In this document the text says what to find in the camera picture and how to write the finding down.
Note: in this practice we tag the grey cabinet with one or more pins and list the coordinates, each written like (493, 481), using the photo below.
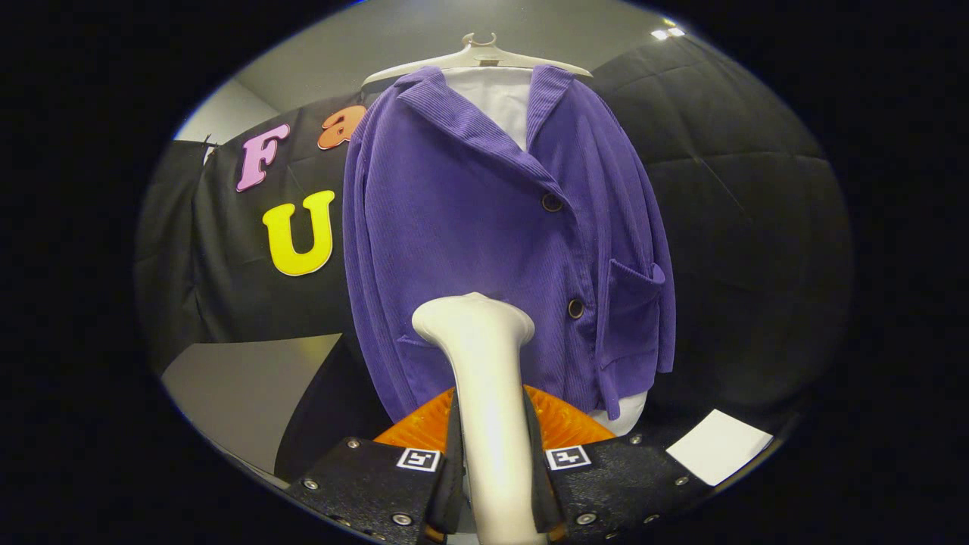
(242, 386)

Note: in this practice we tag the ceiling light panel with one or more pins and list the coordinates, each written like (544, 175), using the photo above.
(668, 33)

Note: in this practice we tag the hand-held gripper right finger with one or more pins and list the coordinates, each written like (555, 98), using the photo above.
(628, 484)

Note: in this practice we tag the white flat sheet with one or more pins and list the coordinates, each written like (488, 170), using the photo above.
(719, 446)

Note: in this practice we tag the white inner shirt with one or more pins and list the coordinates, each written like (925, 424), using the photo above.
(492, 98)

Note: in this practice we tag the white garment steamer head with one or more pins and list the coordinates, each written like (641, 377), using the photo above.
(488, 378)

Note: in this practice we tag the small black clip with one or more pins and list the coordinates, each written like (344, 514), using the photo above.
(208, 144)

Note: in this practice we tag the white clothes hanger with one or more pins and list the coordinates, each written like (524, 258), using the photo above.
(477, 54)

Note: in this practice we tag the black backdrop cloth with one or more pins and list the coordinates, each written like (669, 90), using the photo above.
(227, 250)
(757, 227)
(166, 250)

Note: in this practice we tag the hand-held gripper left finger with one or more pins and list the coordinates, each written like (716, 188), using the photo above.
(363, 484)

